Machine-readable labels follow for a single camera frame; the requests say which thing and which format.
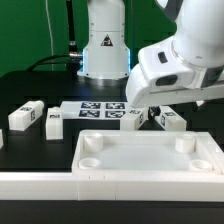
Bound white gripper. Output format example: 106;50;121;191
126;37;224;117

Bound white L-shaped obstacle wall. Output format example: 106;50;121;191
0;172;224;202

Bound white cable on green wall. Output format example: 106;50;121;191
45;0;55;72

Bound black cable at base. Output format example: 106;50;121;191
26;49;84;72

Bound white marker base plate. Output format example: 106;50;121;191
60;101;130;120

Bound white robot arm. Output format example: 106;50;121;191
78;0;224;108

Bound white part at left edge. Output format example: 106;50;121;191
0;129;4;149

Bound white desk tabletop tray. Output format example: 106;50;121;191
72;130;224;174

